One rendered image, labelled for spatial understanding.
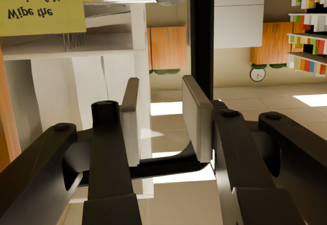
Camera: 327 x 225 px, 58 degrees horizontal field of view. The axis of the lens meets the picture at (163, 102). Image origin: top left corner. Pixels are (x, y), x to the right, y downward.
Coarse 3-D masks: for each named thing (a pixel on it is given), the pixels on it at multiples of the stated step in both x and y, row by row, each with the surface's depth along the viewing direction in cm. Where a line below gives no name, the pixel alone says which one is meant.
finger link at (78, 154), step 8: (80, 136) 13; (88, 136) 13; (72, 144) 12; (80, 144) 12; (88, 144) 13; (72, 152) 12; (80, 152) 12; (88, 152) 13; (64, 160) 12; (72, 160) 12; (80, 160) 13; (88, 160) 13; (64, 168) 12; (72, 168) 13; (80, 168) 13; (88, 168) 13
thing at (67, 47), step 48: (0, 0) 25; (48, 0) 25; (96, 0) 26; (144, 0) 27; (0, 48) 26; (48, 48) 26; (96, 48) 27; (144, 48) 28; (0, 96) 27; (48, 96) 28; (96, 96) 28; (144, 96) 29; (0, 144) 28; (144, 144) 31
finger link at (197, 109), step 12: (192, 84) 18; (192, 96) 16; (204, 96) 15; (192, 108) 16; (204, 108) 14; (192, 120) 16; (204, 120) 14; (192, 132) 16; (204, 132) 14; (192, 144) 16; (204, 144) 14; (204, 156) 14
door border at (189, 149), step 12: (192, 0) 28; (192, 12) 28; (192, 24) 28; (192, 36) 28; (192, 48) 29; (192, 60) 29; (192, 72) 29; (168, 156) 32; (180, 156) 32; (192, 156) 32; (204, 168) 33
